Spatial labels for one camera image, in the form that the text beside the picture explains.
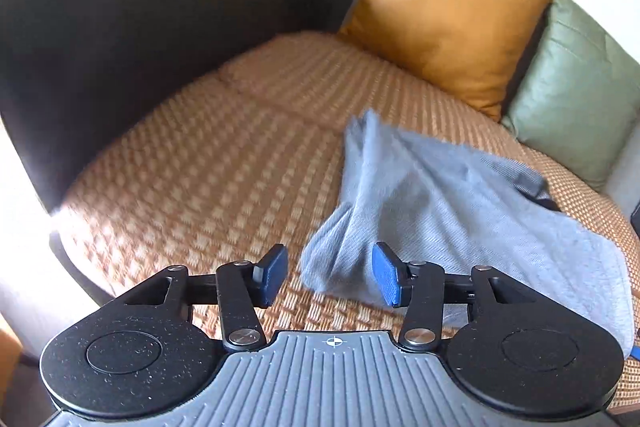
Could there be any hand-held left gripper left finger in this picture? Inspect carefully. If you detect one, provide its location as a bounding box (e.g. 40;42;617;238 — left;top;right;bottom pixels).
121;243;290;354

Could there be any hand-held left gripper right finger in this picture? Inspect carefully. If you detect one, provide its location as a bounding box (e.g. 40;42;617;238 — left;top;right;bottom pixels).
371;242;543;353

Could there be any blue grey knit garment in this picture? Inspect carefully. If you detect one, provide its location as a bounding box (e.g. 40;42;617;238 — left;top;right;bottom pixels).
300;109;637;354

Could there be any green cushion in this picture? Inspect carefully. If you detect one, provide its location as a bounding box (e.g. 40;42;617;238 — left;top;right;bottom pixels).
500;0;640;194

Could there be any orange cushion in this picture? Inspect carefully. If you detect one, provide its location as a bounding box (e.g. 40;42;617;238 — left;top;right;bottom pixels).
337;0;554;122

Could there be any dark grey sofa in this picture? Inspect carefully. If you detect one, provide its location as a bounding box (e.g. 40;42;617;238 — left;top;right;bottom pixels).
0;0;412;308

